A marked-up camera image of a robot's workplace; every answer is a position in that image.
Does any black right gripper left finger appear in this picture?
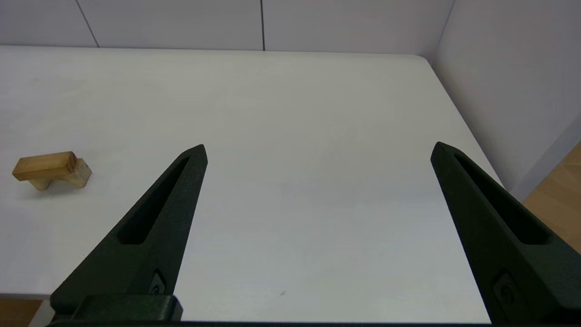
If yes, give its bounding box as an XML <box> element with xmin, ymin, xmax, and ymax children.
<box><xmin>50</xmin><ymin>144</ymin><xmax>208</xmax><ymax>321</ymax></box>

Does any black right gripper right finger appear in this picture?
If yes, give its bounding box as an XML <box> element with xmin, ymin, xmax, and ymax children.
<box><xmin>430</xmin><ymin>142</ymin><xmax>581</xmax><ymax>324</ymax></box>

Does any rectangular wooden building block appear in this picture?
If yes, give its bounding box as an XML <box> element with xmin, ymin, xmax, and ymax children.
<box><xmin>12</xmin><ymin>151</ymin><xmax>78</xmax><ymax>181</ymax></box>

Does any arched wooden building block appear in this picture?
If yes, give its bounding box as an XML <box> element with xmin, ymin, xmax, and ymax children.
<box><xmin>28</xmin><ymin>158</ymin><xmax>92</xmax><ymax>191</ymax></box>

